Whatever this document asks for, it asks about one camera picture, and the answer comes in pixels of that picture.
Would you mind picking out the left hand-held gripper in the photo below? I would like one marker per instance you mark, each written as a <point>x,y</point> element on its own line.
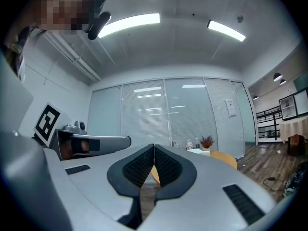
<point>47,124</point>

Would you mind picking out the black metal railing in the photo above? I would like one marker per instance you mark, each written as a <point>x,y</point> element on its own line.
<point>274,124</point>

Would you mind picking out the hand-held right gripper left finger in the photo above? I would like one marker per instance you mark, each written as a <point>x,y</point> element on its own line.
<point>96,177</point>

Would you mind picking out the beige cloth covered table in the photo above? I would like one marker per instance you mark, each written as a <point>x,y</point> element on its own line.
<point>293,126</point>

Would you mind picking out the white glass display cabinet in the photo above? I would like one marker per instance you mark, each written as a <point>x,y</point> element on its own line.
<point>288,107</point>

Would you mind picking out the grey fisheye camera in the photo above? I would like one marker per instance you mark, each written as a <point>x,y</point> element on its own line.
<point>77,127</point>

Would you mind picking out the person's left hand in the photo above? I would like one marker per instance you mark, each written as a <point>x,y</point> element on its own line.
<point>84,145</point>

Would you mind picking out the long ceiling light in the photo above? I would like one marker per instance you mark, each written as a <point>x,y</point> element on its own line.
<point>226,30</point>
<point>130,24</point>

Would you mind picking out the person's head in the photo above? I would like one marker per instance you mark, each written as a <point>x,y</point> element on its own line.
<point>62,8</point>

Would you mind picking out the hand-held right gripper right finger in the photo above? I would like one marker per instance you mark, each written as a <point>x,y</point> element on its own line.
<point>211,177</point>

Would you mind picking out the white ceiling pipe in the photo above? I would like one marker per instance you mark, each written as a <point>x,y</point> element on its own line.
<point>77,59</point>

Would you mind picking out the dried plant in white pot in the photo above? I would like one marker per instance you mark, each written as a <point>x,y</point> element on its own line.
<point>206,142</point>

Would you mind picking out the clear plastic water bottle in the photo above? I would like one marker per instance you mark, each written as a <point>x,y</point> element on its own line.
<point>197,143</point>

